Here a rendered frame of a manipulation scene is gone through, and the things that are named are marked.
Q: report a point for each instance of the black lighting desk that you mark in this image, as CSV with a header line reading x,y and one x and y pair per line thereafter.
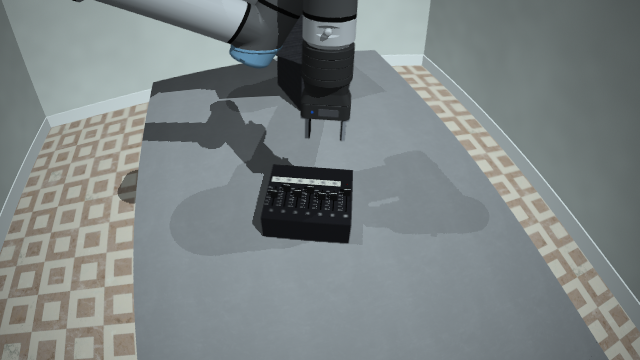
x,y
307,207

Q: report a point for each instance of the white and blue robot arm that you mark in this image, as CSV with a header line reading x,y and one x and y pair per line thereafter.
x,y
256,30

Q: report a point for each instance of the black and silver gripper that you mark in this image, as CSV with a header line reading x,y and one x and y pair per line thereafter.
x,y
327,70

